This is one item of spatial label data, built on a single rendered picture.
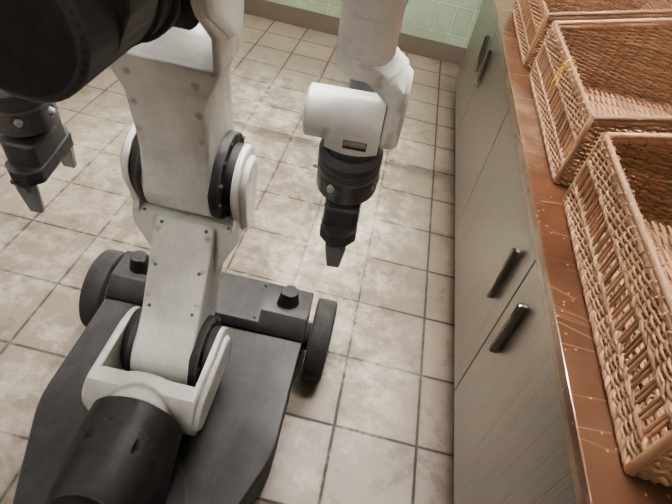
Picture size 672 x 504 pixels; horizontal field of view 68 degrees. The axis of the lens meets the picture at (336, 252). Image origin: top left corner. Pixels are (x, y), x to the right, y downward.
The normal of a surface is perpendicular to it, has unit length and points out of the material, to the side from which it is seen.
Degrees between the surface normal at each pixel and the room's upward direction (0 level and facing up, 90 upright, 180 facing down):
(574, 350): 0
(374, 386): 0
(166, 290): 60
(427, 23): 90
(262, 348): 0
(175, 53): 35
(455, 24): 90
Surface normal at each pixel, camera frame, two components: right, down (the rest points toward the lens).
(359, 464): 0.17, -0.71
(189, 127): -0.18, 0.78
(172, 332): 0.00, -0.02
